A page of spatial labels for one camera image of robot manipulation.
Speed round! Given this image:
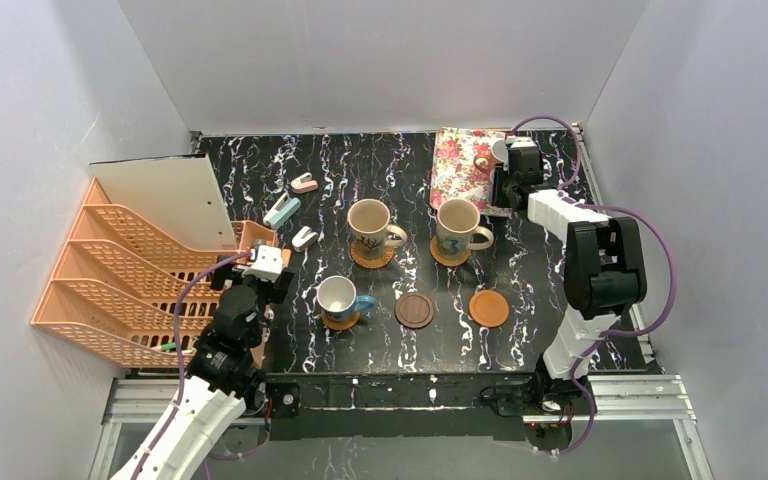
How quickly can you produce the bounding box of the floral tray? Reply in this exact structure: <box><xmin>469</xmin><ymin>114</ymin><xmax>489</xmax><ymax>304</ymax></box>
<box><xmin>429</xmin><ymin>127</ymin><xmax>511</xmax><ymax>217</ymax></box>

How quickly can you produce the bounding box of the tall beige mug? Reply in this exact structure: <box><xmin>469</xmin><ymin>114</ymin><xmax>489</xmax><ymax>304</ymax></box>
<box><xmin>435</xmin><ymin>198</ymin><xmax>495</xmax><ymax>263</ymax></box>

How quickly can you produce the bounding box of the woven rattan coaster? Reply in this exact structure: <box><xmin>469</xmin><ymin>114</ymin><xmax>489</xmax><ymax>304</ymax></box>
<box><xmin>430</xmin><ymin>236</ymin><xmax>471</xmax><ymax>267</ymax></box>
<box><xmin>350</xmin><ymin>240</ymin><xmax>395</xmax><ymax>270</ymax></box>

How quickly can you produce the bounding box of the blue mug white inside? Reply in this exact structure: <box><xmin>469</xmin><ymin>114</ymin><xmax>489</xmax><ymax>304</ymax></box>
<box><xmin>316</xmin><ymin>275</ymin><xmax>377</xmax><ymax>323</ymax></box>

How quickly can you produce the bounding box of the light wooden coaster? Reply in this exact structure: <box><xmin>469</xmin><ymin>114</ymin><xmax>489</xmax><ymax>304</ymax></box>
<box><xmin>320</xmin><ymin>311</ymin><xmax>361</xmax><ymax>331</ymax></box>
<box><xmin>468</xmin><ymin>290</ymin><xmax>510</xmax><ymax>328</ymax></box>

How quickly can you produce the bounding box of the dark walnut wooden coaster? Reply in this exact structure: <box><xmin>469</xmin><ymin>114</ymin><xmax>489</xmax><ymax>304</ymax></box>
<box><xmin>394</xmin><ymin>292</ymin><xmax>435</xmax><ymax>329</ymax></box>

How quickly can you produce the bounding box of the pink floral mug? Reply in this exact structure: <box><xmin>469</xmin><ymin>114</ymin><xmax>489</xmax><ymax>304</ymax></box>
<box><xmin>473</xmin><ymin>139</ymin><xmax>508</xmax><ymax>176</ymax></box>

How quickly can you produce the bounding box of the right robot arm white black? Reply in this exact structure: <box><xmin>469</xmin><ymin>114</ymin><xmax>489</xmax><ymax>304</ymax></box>
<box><xmin>483</xmin><ymin>137</ymin><xmax>647</xmax><ymax>406</ymax></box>

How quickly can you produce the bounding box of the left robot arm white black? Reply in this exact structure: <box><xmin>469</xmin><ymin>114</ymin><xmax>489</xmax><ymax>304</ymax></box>
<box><xmin>113</xmin><ymin>245</ymin><xmax>294</xmax><ymax>479</ymax></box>

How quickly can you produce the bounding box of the orange capped glue stick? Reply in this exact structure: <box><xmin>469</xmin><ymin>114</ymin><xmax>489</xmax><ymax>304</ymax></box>
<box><xmin>281</xmin><ymin>249</ymin><xmax>292</xmax><ymax>267</ymax></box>

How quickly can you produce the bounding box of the blue white stapler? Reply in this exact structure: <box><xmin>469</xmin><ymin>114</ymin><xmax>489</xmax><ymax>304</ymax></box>
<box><xmin>263</xmin><ymin>192</ymin><xmax>301</xmax><ymax>230</ymax></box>

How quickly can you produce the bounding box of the white folder board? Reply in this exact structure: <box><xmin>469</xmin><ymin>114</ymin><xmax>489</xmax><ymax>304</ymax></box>
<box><xmin>89</xmin><ymin>154</ymin><xmax>238</xmax><ymax>251</ymax></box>

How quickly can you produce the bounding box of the orange mesh file rack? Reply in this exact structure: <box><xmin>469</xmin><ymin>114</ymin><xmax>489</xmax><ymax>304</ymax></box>
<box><xmin>30</xmin><ymin>181</ymin><xmax>220</xmax><ymax>368</ymax></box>

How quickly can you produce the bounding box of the pink mini stapler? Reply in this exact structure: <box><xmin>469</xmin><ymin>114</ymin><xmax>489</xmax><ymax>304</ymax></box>
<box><xmin>290</xmin><ymin>172</ymin><xmax>319</xmax><ymax>194</ymax></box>

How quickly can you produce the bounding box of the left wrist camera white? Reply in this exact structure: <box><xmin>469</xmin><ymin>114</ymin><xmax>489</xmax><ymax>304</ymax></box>
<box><xmin>243</xmin><ymin>245</ymin><xmax>285</xmax><ymax>283</ymax></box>

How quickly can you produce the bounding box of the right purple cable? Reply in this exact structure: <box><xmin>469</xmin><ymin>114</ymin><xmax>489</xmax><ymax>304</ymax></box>
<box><xmin>509</xmin><ymin>115</ymin><xmax>679</xmax><ymax>458</ymax></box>

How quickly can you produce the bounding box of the purple cable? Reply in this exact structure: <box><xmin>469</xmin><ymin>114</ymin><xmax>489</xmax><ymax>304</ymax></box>
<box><xmin>128</xmin><ymin>250</ymin><xmax>254</xmax><ymax>480</ymax></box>
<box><xmin>509</xmin><ymin>115</ymin><xmax>679</xmax><ymax>458</ymax></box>

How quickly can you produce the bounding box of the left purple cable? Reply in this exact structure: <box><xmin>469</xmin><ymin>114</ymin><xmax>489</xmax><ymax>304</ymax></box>
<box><xmin>128</xmin><ymin>250</ymin><xmax>254</xmax><ymax>480</ymax></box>

